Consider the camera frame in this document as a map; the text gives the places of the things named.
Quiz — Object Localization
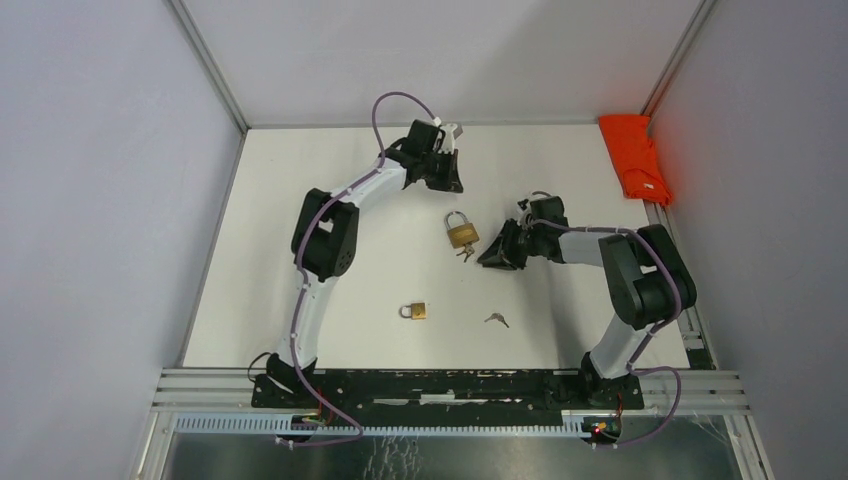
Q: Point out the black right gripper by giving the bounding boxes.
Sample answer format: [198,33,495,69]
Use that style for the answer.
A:
[478,218,545,271]

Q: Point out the silver key bunch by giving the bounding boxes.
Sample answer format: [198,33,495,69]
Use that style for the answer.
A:
[456,243,475,263]

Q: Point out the large brass padlock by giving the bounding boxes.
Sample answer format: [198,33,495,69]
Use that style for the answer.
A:
[444,210,480,249]

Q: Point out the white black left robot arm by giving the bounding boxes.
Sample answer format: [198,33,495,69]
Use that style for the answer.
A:
[267,118,464,408]

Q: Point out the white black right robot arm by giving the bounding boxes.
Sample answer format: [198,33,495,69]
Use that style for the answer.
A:
[477,194,697,408]

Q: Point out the small keys on table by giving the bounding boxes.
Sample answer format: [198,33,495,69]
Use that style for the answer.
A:
[484,312,509,328]

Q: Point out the small brass padlock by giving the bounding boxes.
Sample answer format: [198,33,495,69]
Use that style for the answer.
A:
[398,302,427,320]

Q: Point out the orange folded cloth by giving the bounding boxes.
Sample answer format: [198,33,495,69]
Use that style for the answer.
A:
[598,114,674,207]

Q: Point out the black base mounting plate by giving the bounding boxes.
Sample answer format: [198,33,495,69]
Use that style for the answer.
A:
[251,368,645,428]

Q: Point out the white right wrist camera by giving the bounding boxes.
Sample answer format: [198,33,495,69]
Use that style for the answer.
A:
[517,190,551,227]

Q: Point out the left aluminium corner post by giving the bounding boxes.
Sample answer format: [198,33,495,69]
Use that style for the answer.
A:
[164,0,250,135]

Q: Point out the aluminium corner frame post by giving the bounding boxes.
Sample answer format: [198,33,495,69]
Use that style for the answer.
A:
[640,0,721,118]

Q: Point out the aluminium front frame rail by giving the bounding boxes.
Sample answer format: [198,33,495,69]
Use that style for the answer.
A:
[131,368,773,479]

